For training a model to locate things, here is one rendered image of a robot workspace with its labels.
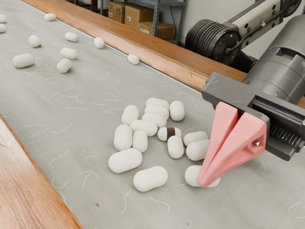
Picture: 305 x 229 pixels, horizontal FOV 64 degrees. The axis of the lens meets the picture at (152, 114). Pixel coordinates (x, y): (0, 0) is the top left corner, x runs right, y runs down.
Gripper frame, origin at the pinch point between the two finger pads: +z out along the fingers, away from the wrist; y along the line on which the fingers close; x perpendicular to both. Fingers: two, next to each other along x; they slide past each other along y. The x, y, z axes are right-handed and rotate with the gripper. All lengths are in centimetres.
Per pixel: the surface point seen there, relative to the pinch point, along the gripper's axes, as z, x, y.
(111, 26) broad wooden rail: -20, 15, -50
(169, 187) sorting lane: 2.9, 0.8, -2.6
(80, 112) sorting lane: 2.9, 0.6, -20.0
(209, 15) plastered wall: -158, 156, -145
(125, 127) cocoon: 0.8, -0.4, -11.2
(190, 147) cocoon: -2.1, 2.3, -4.1
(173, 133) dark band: -2.5, 3.0, -7.4
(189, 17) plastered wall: -154, 164, -171
